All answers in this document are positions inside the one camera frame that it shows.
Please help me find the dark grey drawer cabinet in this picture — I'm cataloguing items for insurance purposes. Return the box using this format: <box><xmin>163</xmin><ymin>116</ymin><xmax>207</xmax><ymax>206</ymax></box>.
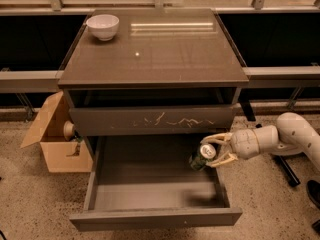
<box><xmin>58</xmin><ymin>9</ymin><xmax>248</xmax><ymax>152</ymax></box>

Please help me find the open cardboard box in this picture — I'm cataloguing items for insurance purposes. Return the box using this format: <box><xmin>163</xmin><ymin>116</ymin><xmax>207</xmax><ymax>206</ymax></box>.
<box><xmin>21</xmin><ymin>91</ymin><xmax>93</xmax><ymax>173</ymax></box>

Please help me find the green soda can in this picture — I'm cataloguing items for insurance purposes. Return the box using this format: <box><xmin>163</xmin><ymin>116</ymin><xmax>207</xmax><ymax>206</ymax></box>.
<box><xmin>189</xmin><ymin>144</ymin><xmax>216</xmax><ymax>171</ymax></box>

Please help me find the white ceramic bowl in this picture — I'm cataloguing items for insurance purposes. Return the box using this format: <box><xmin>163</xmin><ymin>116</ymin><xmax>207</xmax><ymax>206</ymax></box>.
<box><xmin>86</xmin><ymin>14</ymin><xmax>120</xmax><ymax>41</ymax></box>

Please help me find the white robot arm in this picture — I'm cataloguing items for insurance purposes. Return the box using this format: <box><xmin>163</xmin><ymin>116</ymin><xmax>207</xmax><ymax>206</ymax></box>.
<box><xmin>199</xmin><ymin>112</ymin><xmax>320</xmax><ymax>170</ymax></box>

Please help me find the scratched grey top drawer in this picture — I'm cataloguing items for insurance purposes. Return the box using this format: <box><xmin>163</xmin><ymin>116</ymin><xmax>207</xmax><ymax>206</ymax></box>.
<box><xmin>69</xmin><ymin>106</ymin><xmax>236</xmax><ymax>136</ymax></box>

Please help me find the black shoe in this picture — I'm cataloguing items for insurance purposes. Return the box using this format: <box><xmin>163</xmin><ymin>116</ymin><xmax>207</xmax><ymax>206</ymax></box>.
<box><xmin>307</xmin><ymin>180</ymin><xmax>320</xmax><ymax>209</ymax></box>

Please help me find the open grey middle drawer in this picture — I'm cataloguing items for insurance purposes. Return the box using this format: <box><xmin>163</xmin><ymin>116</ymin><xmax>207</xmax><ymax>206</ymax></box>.
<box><xmin>70</xmin><ymin>134</ymin><xmax>242</xmax><ymax>231</ymax></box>

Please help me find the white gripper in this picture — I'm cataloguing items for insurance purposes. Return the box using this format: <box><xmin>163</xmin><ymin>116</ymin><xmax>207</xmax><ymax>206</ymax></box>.
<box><xmin>200</xmin><ymin>129</ymin><xmax>259</xmax><ymax>168</ymax></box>

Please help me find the grey metal railing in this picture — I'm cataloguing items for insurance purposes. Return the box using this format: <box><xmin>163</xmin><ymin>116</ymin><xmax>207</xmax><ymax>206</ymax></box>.
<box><xmin>0</xmin><ymin>65</ymin><xmax>320</xmax><ymax>93</ymax></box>

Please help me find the black metal stand leg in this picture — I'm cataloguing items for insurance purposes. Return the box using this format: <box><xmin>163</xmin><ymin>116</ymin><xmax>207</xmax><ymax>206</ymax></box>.
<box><xmin>238</xmin><ymin>97</ymin><xmax>320</xmax><ymax>188</ymax></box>

